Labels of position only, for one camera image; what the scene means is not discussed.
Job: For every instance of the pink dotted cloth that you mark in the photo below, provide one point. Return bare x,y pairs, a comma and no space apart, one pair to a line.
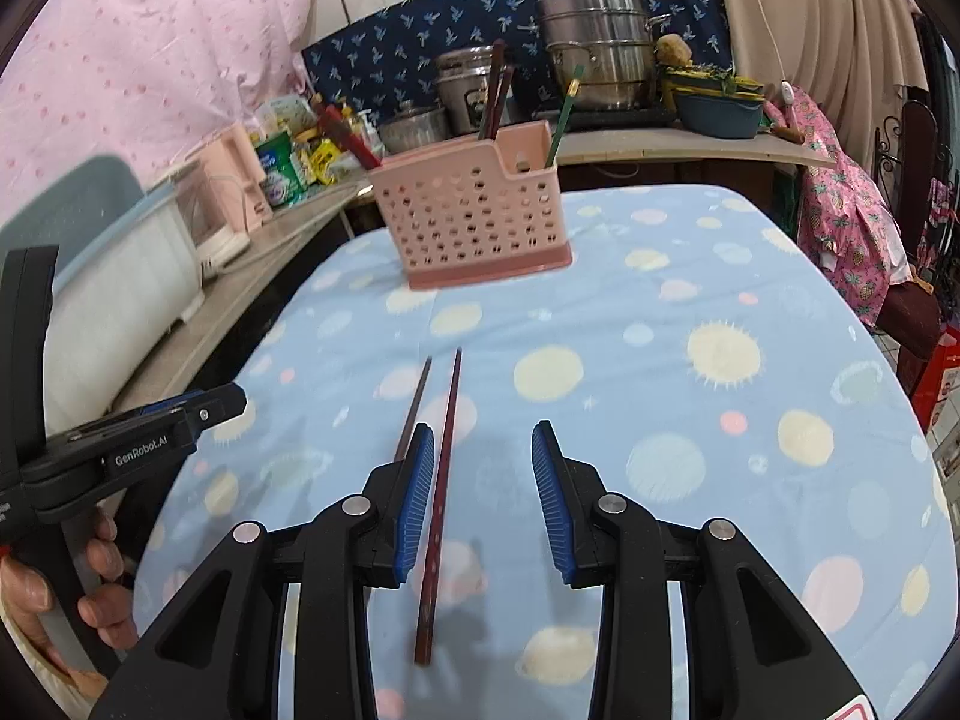
165,37

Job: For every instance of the blue dotted tablecloth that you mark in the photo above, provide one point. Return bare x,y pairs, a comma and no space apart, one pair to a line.
600,360

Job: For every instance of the medium steel pot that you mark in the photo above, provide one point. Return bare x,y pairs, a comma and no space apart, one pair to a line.
469,94

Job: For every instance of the yellow snack packet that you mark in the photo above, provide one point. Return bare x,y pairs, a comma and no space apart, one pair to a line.
322,161

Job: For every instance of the red cardboard box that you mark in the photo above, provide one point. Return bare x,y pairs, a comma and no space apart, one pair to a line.
941,397

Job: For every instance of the white container blue lid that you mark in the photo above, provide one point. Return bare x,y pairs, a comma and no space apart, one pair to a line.
112,277

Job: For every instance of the maroon chopstick silver band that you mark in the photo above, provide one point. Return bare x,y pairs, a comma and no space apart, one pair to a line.
491,90
424,626

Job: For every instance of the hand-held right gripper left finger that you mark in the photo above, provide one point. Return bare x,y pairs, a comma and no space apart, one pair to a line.
416,502

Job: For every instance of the dark purple-brown chopstick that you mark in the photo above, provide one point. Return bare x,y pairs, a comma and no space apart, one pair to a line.
504,101

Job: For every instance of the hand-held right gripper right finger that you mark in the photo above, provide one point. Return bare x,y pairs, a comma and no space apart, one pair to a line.
551,502

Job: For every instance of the green chopstick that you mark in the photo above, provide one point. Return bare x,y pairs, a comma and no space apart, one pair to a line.
564,116

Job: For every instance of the blue basin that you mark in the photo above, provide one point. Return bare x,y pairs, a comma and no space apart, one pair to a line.
720,116

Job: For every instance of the large steel steamer pot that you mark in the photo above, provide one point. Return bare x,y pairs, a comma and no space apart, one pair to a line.
600,49

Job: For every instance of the beige curtain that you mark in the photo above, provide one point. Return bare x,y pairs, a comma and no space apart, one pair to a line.
825,15

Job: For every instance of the small steel pot with lid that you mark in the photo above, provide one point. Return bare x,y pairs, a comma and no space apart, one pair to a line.
412,131

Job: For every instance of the person's left hand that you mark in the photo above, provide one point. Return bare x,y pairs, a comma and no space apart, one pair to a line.
109,547

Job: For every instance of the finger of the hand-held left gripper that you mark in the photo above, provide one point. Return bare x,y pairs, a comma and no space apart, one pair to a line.
202,412

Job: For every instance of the red chopstick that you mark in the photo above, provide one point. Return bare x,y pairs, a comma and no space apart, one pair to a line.
349,136

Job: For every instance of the pink pineapple print cloth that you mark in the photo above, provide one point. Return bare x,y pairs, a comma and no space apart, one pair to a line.
847,202

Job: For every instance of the pink appliance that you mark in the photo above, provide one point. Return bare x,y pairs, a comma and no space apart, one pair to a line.
229,180

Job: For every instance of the yellow loofah sponge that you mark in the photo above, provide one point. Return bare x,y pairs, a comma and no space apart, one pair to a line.
673,51

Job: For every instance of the brown chopstick gold band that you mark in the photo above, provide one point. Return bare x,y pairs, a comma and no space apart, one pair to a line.
414,409

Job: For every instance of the black metal chair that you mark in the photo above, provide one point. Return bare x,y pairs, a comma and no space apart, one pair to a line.
919,142

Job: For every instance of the green label packet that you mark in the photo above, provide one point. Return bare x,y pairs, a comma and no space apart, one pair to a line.
279,169

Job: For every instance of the blue floral cloth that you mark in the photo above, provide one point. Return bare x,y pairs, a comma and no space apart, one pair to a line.
390,37

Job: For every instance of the pink perforated utensil holder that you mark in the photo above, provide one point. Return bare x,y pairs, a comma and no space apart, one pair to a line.
465,217

